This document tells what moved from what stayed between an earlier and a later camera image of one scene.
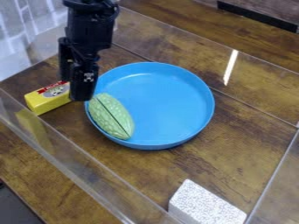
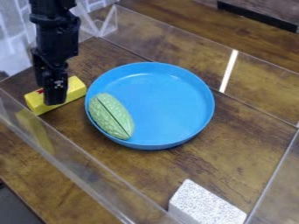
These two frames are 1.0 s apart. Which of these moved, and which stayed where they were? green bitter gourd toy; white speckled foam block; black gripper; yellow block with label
Moved: black gripper
Stayed: green bitter gourd toy; yellow block with label; white speckled foam block
